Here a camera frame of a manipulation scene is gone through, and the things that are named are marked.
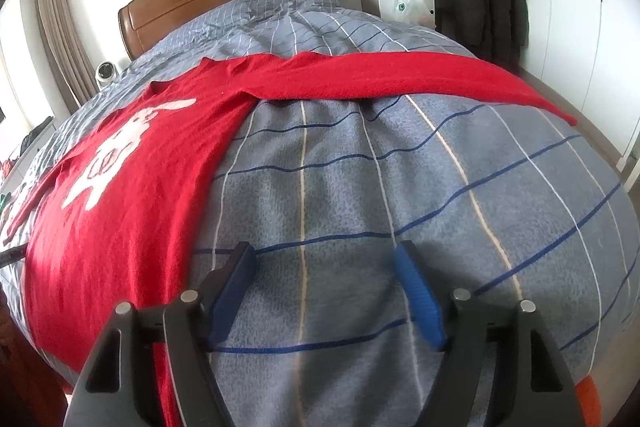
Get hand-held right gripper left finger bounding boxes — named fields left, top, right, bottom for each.
left=64, top=241, right=256, bottom=427

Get person's orange garment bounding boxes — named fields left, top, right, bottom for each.
left=575, top=377, right=601, bottom=427

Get red sweater with white rabbit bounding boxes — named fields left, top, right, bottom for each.
left=7, top=48, right=578, bottom=427

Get brown curtain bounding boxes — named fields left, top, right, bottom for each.
left=32, top=0, right=98, bottom=102

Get bed with grey plaid cover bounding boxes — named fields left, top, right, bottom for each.
left=0, top=0, right=633, bottom=427

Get white plastic bag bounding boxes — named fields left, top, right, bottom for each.
left=391, top=0, right=432, bottom=28

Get dark clothes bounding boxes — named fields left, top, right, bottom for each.
left=20, top=116, right=56, bottom=152

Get white window cabinet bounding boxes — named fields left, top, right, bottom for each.
left=0, top=122, right=66, bottom=188

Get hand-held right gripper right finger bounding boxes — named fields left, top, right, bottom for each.
left=391, top=240, right=588, bottom=427

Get small white round fan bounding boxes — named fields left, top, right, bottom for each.
left=95, top=61, right=121, bottom=86

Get white wardrobe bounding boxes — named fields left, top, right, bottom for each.
left=472, top=0, right=640, bottom=158

